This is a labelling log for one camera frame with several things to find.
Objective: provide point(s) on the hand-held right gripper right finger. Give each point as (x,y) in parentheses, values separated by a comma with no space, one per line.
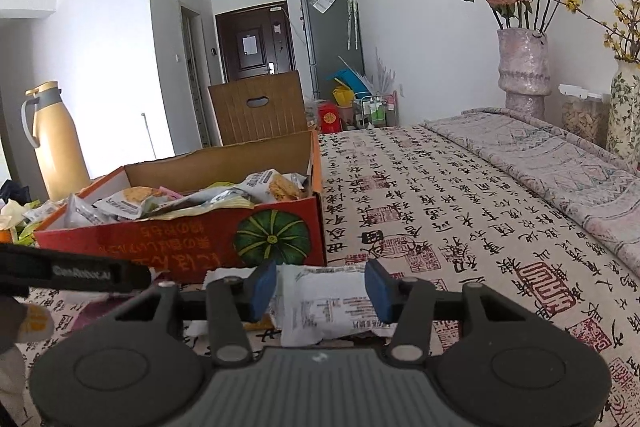
(380,292)

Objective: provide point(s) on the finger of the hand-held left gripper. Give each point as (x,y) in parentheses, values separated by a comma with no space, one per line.
(141,278)

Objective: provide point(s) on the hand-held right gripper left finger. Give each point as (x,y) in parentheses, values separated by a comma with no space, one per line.
(262,289)

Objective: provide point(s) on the red cardboard box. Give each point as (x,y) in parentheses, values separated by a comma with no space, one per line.
(175,242)

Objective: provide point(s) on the white snack packet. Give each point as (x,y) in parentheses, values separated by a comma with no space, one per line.
(230,274)
(325,307)

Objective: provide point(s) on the person's left hand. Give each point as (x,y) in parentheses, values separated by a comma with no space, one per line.
(11,382)

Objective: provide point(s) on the small green packet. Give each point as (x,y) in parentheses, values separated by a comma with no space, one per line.
(29,232)

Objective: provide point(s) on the small white sachet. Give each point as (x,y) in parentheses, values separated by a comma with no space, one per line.
(45,211)

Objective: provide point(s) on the orange fruit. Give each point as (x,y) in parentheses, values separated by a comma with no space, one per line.
(5,236)

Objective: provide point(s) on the cream plastic bag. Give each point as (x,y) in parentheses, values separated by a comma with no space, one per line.
(10,213)

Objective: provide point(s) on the pile of mixed snack packets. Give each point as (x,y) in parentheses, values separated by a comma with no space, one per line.
(200,197)

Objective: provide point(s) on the black bag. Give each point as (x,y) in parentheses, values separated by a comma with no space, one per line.
(12,191)

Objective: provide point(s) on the yellow thermos jug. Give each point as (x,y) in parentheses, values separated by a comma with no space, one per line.
(57,142)

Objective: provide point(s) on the white pole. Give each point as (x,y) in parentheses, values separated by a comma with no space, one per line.
(147,134)

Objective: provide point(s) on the red gift box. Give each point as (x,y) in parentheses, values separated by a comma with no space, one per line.
(330,117)

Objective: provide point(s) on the yellow plastic container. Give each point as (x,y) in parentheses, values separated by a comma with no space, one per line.
(343,96)

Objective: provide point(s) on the side room door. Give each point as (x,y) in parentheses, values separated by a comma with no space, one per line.
(195,77)

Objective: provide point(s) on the grey patterned cloth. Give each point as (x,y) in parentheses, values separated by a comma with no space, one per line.
(550,167)

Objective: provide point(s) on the white dried grass bunch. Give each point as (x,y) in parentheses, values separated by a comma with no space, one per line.
(384,72)

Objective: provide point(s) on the dark brown entrance door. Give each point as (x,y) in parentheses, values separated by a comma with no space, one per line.
(255,42)

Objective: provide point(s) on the grey refrigerator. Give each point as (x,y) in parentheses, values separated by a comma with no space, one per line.
(327,47)

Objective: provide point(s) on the pink textured vase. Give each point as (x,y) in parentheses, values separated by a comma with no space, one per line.
(522,72)

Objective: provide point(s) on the clear jar of nuts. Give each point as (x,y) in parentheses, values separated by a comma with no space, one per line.
(582,117)

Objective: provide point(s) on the white folded umbrella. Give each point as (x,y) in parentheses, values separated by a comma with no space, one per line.
(353,17)

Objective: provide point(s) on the yellow flower twigs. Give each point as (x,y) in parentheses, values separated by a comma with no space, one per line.
(620,37)

